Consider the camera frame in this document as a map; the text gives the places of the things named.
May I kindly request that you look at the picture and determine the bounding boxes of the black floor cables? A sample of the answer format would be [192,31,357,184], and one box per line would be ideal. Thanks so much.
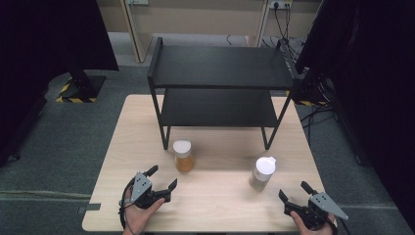
[299,103,339,145]

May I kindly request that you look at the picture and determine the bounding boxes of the black plugged power cable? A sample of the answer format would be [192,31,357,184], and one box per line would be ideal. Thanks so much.
[283,3,293,42]
[273,3,287,43]

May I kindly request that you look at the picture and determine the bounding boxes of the person's left hand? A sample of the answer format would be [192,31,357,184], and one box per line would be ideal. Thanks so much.
[122,188,166,235]

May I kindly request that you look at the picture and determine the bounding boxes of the person's right hand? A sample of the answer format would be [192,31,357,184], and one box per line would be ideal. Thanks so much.
[289,210,337,235]

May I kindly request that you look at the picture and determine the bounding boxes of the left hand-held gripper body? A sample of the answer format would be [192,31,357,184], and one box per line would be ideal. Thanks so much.
[125,171,173,211]

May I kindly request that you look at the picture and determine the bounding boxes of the black stand base hazard stripes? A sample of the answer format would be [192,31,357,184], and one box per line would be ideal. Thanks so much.
[56,65,108,104]
[286,73,331,107]

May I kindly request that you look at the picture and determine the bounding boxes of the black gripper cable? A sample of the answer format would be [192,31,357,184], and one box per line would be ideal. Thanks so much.
[336,217,352,235]
[117,178,136,235]

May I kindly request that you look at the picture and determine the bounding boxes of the amber jar with white lid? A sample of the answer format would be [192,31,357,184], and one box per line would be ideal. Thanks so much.
[172,138,196,173]

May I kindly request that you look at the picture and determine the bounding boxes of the white desk leg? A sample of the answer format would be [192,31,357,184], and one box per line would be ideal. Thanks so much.
[254,0,272,48]
[119,0,154,64]

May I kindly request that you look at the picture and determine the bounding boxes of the black curtain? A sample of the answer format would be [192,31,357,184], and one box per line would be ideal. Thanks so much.
[295,0,415,231]
[0,0,119,167]

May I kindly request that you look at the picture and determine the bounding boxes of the grey floor tape strip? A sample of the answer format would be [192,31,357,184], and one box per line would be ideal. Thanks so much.
[77,203,102,214]

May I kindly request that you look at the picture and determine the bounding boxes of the clear jar with white flip lid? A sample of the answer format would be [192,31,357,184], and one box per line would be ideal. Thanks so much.
[249,156,278,191]

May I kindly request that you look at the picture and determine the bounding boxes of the black two-tier metal rack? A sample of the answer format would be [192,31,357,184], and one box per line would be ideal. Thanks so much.
[146,36,300,152]

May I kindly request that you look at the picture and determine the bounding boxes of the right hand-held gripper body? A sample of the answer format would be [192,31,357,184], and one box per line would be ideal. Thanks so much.
[283,191,349,231]

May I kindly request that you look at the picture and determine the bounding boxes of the white wall socket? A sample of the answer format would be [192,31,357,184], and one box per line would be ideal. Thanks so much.
[268,0,294,10]

